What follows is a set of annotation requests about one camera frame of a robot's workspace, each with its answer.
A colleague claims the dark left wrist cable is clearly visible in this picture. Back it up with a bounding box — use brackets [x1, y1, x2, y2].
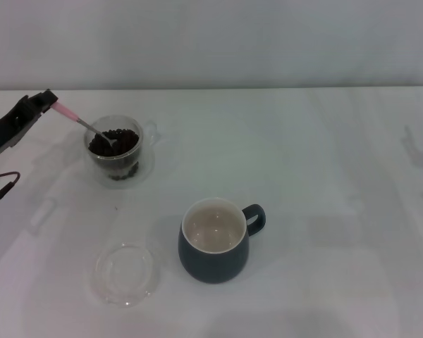
[0, 171, 22, 212]

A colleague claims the clear double-wall glass cup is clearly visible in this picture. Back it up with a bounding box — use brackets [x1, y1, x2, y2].
[83, 115, 160, 181]

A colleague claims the clear glass saucer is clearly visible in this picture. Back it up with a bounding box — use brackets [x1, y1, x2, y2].
[68, 140, 157, 191]

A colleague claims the small clear glass dish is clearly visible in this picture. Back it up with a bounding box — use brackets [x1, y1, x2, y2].
[93, 241, 161, 308]

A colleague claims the pink-handled metal spoon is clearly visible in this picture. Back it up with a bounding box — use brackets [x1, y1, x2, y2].
[52, 101, 119, 146]

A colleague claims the pile of dark coffee beans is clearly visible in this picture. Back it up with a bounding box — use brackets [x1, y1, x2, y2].
[88, 128, 140, 166]

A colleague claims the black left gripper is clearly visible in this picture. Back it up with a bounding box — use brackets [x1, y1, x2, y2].
[0, 89, 59, 159]

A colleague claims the dark teal ceramic mug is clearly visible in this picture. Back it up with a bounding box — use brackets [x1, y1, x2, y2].
[178, 197, 267, 284]

